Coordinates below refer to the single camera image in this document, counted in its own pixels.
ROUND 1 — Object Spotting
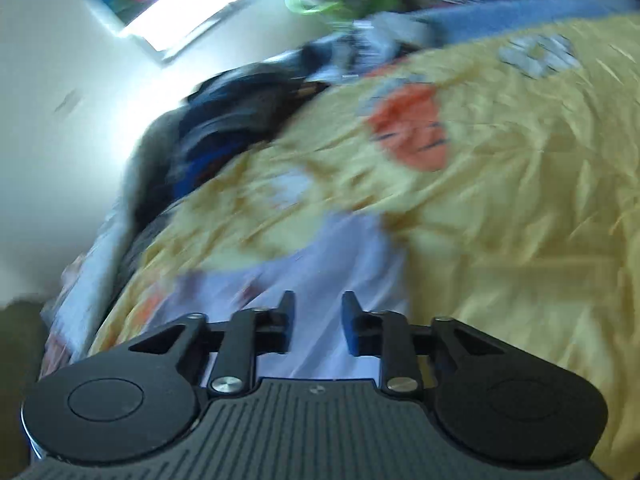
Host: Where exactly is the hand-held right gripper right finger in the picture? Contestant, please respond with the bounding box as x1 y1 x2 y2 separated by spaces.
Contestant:
341 290 506 396

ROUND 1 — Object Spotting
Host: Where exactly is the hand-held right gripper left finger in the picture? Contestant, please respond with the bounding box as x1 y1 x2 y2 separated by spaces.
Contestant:
127 290 297 396

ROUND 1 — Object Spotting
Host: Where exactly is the light lavender garment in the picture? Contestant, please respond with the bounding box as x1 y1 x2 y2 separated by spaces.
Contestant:
185 210 412 382

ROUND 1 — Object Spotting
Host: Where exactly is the stack of dark folded clothes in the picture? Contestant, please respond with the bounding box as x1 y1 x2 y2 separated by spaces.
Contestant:
122 42 353 228

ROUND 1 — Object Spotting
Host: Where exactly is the yellow printed blanket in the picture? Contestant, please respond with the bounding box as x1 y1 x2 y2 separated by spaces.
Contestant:
87 14 640 480

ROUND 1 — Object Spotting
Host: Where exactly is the green bag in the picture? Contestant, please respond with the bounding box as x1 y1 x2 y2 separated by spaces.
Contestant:
284 0 392 26

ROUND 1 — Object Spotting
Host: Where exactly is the window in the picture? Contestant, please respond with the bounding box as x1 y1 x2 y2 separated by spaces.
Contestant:
121 0 287 55

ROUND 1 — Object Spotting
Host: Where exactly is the blue knitted bed cover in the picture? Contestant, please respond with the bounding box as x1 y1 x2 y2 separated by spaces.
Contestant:
422 0 623 47

